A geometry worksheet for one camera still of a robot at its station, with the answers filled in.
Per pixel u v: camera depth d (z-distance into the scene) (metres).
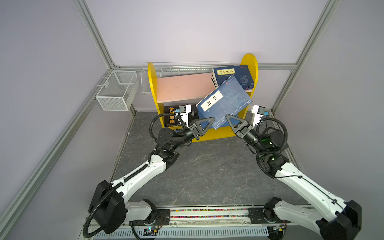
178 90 0.75
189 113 0.58
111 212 0.39
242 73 0.74
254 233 0.71
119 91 1.02
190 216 0.75
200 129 0.57
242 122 0.55
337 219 0.38
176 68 0.93
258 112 0.55
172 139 0.50
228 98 0.57
